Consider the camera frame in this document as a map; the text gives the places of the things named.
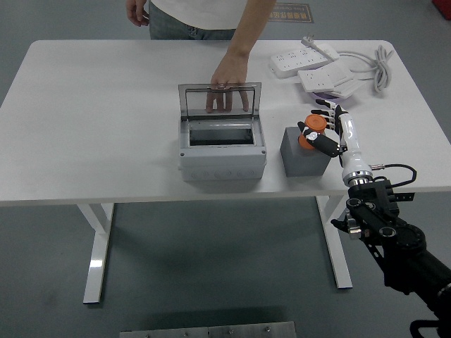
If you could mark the white socket block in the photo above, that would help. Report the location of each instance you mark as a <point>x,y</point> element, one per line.
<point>349,88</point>

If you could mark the person's right hand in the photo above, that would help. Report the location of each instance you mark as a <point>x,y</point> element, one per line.
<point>135,14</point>

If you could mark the person's left forearm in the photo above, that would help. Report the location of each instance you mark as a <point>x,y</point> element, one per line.
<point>252,28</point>

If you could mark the red box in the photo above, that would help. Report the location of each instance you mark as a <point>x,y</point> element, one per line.
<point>443,8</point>

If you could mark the brown floor sign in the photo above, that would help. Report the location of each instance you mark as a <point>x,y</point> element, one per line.
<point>296,14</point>

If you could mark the grey metal plate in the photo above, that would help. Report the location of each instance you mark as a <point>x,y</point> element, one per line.
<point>211,331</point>

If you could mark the white power plug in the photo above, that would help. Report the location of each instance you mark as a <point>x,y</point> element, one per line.
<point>326,50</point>

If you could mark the person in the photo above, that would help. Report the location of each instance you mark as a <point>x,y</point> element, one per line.
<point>194,14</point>

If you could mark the black table control panel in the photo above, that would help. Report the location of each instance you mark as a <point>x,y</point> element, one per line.
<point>405,197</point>

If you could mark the purple round bowl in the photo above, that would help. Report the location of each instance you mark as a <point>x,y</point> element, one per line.
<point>326,97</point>

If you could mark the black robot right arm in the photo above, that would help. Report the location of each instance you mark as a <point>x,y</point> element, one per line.
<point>412,253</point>

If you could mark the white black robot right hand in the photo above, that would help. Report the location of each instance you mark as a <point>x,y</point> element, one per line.
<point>352,158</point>

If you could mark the white table leg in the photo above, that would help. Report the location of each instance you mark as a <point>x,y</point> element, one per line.
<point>338,253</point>
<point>97,253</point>

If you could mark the person's left hand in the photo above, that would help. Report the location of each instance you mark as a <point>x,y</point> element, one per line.
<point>229,72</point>

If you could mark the long white power strip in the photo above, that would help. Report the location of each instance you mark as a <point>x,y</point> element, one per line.
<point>292,61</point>

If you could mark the short white power strip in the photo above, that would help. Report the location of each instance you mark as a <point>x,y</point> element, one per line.
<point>313,79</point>

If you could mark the orange cylindrical battery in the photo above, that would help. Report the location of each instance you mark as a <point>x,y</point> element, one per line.
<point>315,123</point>

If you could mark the grey plastic electrical box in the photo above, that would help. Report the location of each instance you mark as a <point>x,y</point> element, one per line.
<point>218,165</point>

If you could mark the grey block with round hole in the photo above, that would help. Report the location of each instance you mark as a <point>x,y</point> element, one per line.
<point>299,162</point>

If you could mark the transparent hinged box lid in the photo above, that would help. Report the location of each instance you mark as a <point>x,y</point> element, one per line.
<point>194,102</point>

